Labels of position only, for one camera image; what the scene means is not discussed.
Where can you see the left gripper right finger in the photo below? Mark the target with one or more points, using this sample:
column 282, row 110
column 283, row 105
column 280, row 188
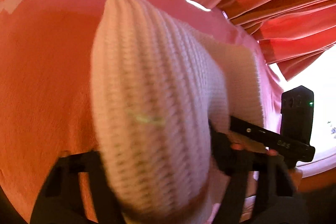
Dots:
column 275, row 196

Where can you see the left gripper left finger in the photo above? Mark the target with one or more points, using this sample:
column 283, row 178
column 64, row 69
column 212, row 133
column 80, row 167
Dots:
column 60, row 201

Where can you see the pink floral bed blanket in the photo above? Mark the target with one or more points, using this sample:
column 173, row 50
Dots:
column 46, row 108

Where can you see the white red black knit sweater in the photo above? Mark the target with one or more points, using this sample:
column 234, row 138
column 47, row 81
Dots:
column 157, row 86

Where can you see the person's right hand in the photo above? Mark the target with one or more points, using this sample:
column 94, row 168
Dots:
column 296, row 177

